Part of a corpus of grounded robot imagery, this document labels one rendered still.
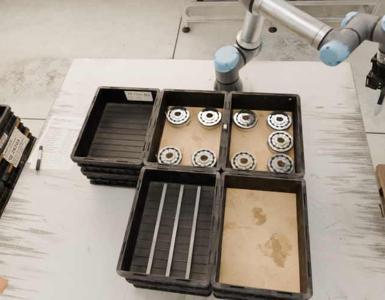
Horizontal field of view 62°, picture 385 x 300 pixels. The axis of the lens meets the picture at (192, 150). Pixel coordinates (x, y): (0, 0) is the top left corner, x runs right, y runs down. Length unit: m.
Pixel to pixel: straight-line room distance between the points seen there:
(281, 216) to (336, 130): 0.59
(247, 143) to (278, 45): 1.88
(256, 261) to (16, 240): 0.98
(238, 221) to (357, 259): 0.47
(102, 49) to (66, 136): 1.72
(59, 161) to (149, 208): 0.59
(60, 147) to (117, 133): 0.35
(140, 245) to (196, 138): 0.50
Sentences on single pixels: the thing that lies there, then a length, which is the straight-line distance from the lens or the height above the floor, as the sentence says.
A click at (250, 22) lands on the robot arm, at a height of 1.10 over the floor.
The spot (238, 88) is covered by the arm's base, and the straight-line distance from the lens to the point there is 1.65.
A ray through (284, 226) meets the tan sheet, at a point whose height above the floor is 0.83.
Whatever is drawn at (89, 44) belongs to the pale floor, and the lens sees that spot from 3.44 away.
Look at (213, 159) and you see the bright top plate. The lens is 1.29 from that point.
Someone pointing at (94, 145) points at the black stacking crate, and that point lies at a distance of 1.47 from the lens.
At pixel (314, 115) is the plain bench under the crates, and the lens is 1.68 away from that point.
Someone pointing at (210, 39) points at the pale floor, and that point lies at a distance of 3.20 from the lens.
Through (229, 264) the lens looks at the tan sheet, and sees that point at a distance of 1.16.
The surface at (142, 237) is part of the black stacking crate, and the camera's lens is 1.22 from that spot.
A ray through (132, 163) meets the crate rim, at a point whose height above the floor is 0.93.
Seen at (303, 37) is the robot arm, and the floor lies 1.27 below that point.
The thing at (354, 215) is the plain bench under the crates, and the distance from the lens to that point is 1.45.
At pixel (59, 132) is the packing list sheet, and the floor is 0.70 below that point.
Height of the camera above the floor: 1.96
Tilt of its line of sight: 56 degrees down
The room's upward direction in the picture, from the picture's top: 8 degrees counter-clockwise
